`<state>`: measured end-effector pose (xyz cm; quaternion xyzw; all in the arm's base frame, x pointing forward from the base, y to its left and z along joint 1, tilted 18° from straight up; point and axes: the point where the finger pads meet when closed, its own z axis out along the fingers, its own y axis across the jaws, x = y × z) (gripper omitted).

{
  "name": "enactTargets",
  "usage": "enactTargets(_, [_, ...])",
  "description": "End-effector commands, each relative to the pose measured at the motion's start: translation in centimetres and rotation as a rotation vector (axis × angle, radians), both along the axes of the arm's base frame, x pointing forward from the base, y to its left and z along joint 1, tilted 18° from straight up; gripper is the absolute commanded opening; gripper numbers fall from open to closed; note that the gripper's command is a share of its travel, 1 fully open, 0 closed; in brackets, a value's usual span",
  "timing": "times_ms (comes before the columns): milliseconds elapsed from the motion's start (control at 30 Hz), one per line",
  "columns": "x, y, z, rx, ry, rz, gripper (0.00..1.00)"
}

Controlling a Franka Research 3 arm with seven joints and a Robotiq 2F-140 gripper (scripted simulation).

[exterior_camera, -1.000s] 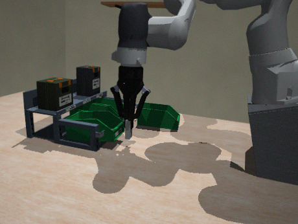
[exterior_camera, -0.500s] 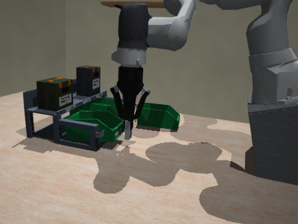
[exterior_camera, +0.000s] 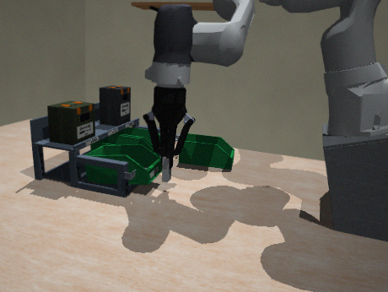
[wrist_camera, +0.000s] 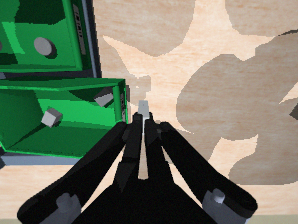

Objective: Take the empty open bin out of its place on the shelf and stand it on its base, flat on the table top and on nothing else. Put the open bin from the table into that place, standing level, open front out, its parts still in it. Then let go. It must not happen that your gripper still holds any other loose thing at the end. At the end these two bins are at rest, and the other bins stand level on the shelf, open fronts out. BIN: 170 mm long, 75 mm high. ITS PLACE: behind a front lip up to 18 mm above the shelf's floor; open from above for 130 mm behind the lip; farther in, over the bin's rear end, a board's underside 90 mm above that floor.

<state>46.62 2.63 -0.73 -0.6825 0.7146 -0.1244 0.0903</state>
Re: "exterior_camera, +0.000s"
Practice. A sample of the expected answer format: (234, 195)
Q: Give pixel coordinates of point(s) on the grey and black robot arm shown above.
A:
(357, 96)

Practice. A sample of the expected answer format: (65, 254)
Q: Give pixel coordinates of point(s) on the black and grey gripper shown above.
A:
(168, 116)

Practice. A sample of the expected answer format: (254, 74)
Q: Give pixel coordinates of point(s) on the green bin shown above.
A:
(120, 140)
(206, 151)
(136, 133)
(136, 155)

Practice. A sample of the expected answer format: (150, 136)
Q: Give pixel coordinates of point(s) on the dark green tool case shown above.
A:
(71, 123)

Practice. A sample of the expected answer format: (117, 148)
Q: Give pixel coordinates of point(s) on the black storage case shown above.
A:
(115, 105)

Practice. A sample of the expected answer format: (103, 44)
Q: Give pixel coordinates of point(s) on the dark grey metal shelf rack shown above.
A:
(39, 129)

